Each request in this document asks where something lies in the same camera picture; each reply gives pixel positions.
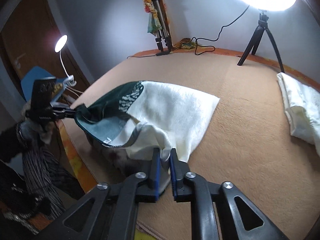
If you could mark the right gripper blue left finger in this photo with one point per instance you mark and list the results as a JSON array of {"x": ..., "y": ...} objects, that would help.
[{"x": 154, "y": 174}]

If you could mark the left gloved hand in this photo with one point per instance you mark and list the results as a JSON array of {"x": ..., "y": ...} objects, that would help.
[{"x": 32, "y": 131}]

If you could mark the striped grey sleeve forearm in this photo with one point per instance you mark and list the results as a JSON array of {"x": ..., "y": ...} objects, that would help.
[{"x": 43, "y": 173}]

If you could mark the white clip desk lamp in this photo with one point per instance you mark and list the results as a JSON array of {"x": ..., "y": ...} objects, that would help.
[{"x": 69, "y": 81}]

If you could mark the folded white cloth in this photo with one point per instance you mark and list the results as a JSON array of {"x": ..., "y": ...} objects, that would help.
[{"x": 301, "y": 107}]

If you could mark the brown wooden door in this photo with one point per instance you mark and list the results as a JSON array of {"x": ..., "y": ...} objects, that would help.
[{"x": 28, "y": 39}]

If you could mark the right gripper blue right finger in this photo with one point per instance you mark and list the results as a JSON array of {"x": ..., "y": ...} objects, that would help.
[{"x": 181, "y": 191}]

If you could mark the colourful patterned scarf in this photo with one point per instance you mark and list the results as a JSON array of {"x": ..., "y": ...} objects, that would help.
[{"x": 154, "y": 24}]

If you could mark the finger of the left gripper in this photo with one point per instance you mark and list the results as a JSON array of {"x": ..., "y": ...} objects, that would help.
[
  {"x": 65, "y": 108},
  {"x": 66, "y": 115}
]

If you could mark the blue chair back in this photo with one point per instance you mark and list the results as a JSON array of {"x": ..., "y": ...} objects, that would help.
[{"x": 38, "y": 73}]

